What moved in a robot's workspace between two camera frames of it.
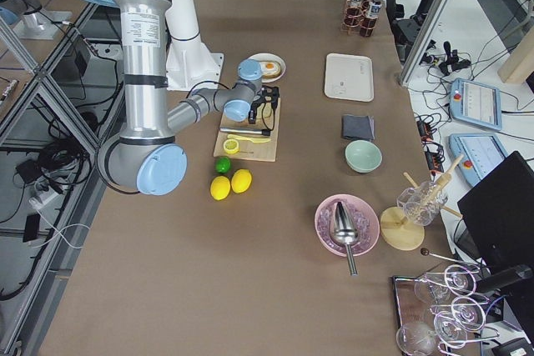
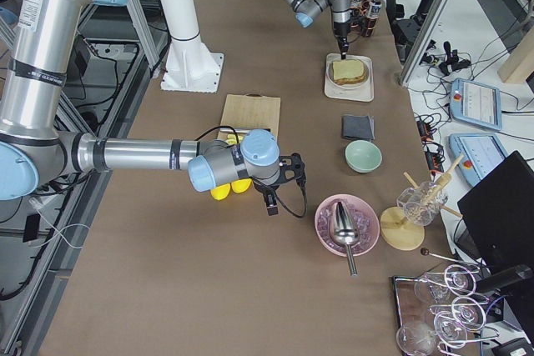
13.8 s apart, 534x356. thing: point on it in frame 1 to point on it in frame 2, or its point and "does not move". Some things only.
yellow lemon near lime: (220, 188) does not move
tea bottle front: (370, 22) does not move
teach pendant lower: (481, 152) does not move
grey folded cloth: (359, 127) does not move
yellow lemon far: (241, 181) does not move
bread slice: (273, 76) to (345, 81)
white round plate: (266, 57) to (348, 73)
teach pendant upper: (476, 103) does not move
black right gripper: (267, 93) to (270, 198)
